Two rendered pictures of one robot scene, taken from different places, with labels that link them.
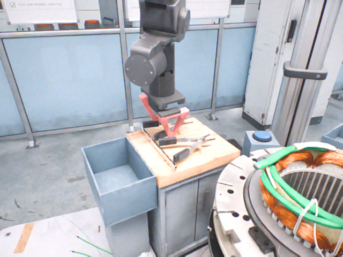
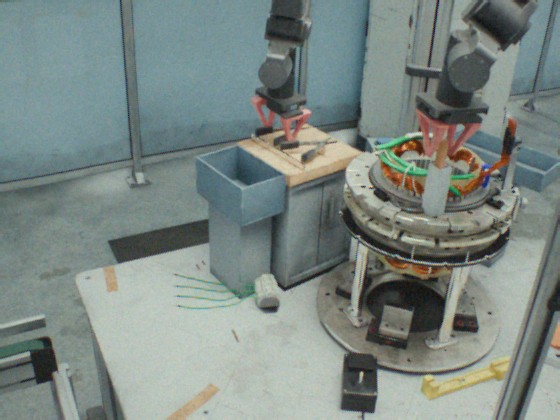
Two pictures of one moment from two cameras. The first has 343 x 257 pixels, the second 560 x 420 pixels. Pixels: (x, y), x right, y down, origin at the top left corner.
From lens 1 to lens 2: 0.82 m
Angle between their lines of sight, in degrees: 9
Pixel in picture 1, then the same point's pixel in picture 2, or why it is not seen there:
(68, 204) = (55, 313)
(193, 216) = (316, 229)
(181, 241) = (304, 261)
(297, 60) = (418, 56)
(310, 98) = not seen: hidden behind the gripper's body
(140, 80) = (272, 82)
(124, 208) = (258, 206)
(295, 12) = not seen: outside the picture
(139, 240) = (262, 256)
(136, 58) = (271, 64)
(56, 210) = not seen: hidden behind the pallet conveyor
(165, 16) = (292, 26)
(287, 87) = (410, 87)
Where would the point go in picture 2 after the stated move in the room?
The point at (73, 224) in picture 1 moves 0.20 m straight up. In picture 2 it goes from (163, 264) to (157, 188)
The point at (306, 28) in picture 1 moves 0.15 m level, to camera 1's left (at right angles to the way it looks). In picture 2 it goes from (423, 23) to (363, 22)
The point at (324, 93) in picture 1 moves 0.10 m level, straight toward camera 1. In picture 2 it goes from (497, 99) to (495, 104)
